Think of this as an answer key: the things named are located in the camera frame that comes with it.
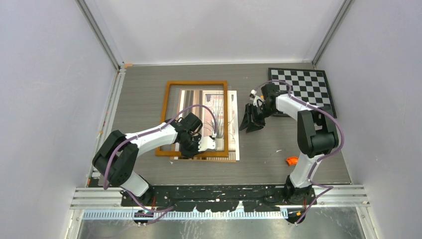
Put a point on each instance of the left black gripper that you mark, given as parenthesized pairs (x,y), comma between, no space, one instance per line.
(194,151)

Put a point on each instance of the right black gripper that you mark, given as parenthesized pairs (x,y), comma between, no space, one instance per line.
(254,126)

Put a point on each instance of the wooden picture frame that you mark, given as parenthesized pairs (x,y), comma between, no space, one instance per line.
(224,84)

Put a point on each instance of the plant window photo print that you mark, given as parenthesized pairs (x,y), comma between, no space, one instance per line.
(224,123)

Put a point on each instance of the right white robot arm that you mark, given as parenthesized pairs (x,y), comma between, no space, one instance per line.
(316,134)

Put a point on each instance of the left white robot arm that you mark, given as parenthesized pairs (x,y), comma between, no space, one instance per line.
(116,157)

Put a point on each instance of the brown fibreboard backing panel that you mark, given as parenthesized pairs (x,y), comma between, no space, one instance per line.
(205,159)

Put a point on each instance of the orange curved plastic piece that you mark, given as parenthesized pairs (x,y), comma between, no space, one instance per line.
(292,161)

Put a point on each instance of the black white chessboard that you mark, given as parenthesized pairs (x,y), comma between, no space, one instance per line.
(308,85)

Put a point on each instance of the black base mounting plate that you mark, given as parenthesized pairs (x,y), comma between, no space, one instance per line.
(221,198)

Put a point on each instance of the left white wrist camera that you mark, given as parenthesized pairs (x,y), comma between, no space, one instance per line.
(207,143)

